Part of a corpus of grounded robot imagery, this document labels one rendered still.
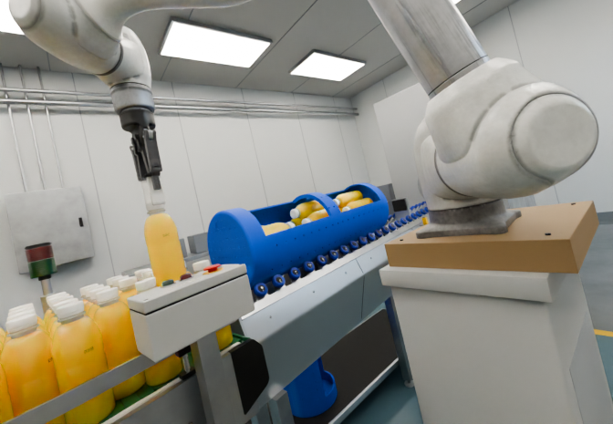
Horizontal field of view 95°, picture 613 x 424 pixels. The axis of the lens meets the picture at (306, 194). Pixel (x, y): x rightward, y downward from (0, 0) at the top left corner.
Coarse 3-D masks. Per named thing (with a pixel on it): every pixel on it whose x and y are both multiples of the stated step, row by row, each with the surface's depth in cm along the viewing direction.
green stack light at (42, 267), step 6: (48, 258) 88; (54, 258) 90; (30, 264) 85; (36, 264) 85; (42, 264) 86; (48, 264) 87; (54, 264) 89; (30, 270) 85; (36, 270) 85; (42, 270) 86; (48, 270) 87; (54, 270) 88; (30, 276) 86; (36, 276) 85
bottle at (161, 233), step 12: (156, 216) 67; (168, 216) 69; (144, 228) 67; (156, 228) 66; (168, 228) 67; (156, 240) 66; (168, 240) 67; (156, 252) 65; (168, 252) 66; (180, 252) 69; (156, 264) 65; (168, 264) 66; (180, 264) 68; (156, 276) 66; (168, 276) 65
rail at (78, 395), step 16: (112, 368) 52; (128, 368) 53; (144, 368) 55; (80, 384) 49; (96, 384) 50; (112, 384) 51; (48, 400) 45; (64, 400) 46; (80, 400) 48; (16, 416) 43; (32, 416) 44; (48, 416) 45
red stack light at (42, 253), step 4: (36, 248) 86; (40, 248) 86; (44, 248) 87; (48, 248) 88; (52, 248) 90; (28, 252) 85; (32, 252) 86; (36, 252) 86; (40, 252) 86; (44, 252) 87; (48, 252) 88; (52, 252) 89; (28, 256) 85; (32, 256) 85; (36, 256) 86; (40, 256) 86; (44, 256) 87; (48, 256) 88; (52, 256) 89; (28, 260) 85; (32, 260) 85; (36, 260) 86
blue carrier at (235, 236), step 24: (312, 192) 126; (336, 192) 151; (216, 216) 96; (240, 216) 90; (264, 216) 120; (288, 216) 132; (336, 216) 115; (360, 216) 128; (384, 216) 144; (216, 240) 98; (240, 240) 88; (264, 240) 88; (288, 240) 95; (312, 240) 104; (336, 240) 116; (264, 264) 88; (288, 264) 97
